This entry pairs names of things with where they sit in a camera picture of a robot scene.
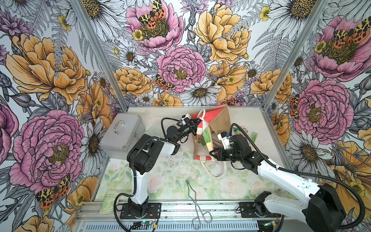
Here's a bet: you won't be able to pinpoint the green patterned packet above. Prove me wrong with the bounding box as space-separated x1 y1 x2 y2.
100 190 118 214

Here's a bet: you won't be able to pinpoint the pile of folding fans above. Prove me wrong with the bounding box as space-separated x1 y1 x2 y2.
232 126 258 143

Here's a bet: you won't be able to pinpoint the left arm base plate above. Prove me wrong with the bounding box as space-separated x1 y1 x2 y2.
119 203 162 219

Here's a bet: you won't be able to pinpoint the aluminium front rail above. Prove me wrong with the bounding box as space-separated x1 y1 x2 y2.
78 195 308 222

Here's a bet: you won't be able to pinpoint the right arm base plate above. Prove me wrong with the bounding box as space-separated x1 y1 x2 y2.
235 202 281 218

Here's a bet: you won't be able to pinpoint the metal tongs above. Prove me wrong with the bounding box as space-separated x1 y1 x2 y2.
186 179 213 230

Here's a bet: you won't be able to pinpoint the burlap tote bag red trim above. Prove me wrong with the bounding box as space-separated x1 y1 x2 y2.
190 105 231 179

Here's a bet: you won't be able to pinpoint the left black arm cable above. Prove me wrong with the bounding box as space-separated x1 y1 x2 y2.
113 117 180 232

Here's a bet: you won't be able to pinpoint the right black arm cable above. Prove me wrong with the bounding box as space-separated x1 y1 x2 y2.
229 123 366 230

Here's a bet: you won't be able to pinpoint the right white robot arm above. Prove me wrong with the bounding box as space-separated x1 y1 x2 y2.
210 132 346 232

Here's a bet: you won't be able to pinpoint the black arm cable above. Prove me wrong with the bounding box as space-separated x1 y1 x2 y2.
229 123 366 230
113 117 180 232

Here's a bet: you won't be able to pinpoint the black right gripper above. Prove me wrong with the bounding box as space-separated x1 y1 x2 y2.
209 147 243 162

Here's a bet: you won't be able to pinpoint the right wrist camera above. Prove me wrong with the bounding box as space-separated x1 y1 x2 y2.
217 131 231 149

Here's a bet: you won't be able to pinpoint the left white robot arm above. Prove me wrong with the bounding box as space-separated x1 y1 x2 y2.
127 115 202 218

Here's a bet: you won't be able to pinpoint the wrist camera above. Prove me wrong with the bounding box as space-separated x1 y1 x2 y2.
217 131 231 149
181 114 192 122

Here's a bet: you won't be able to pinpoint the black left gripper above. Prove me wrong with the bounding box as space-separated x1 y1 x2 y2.
175 116 204 142

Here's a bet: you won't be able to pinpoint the silver aluminium case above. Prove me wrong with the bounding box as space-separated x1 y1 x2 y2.
99 113 146 160

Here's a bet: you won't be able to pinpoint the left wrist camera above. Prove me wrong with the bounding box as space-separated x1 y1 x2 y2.
181 114 192 122

